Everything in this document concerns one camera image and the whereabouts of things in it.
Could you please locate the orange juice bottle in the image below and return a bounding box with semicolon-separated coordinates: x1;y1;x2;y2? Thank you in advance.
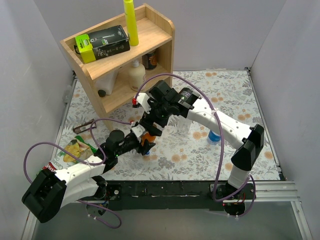
141;132;156;148

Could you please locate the blue label water bottle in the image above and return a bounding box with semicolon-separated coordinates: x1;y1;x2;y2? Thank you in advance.
207;130;221;145

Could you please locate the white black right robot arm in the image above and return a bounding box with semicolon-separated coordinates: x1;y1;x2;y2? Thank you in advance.
132;80;265;202

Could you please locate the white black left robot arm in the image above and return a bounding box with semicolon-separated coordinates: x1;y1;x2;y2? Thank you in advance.
22;130;156;223

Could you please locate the cream lotion pump bottle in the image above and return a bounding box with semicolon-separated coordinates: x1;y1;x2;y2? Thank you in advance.
128;59;146;92

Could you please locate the yellow tall bottle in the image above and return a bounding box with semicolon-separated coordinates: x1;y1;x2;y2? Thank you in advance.
123;0;139;46

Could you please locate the clear plastic cup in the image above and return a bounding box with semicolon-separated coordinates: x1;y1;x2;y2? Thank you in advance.
177;118;192;134

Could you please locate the brown chocolate bar wrapper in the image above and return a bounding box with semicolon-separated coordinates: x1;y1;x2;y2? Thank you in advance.
72;119;95;134

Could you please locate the floral patterned table mat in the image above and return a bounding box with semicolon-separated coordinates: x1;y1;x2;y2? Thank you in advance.
59;70;280;181

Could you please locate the dark jar on shelf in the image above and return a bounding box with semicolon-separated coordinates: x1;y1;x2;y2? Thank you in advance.
142;49;157;71

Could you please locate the chips snack bag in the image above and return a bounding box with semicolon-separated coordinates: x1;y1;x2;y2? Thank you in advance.
36;135;97;176

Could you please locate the white jug black cap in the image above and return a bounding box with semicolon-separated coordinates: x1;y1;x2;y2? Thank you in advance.
95;70;118;98

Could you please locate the wooden shelf unit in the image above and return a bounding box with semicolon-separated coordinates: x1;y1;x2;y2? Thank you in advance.
60;3;175;118

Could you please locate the black green product box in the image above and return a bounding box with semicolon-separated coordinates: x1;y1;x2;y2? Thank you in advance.
73;25;131;64

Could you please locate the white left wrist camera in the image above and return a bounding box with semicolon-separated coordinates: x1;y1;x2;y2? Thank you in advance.
130;121;147;138

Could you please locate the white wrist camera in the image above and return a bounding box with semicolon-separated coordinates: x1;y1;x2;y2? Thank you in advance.
132;92;152;114
130;121;147;138

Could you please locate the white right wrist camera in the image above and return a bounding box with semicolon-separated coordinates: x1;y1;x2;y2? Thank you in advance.
132;92;152;114

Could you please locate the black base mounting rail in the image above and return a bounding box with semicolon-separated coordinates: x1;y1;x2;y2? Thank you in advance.
85;180;255;216

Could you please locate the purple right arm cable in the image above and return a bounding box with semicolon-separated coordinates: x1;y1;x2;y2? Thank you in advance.
134;73;257;217

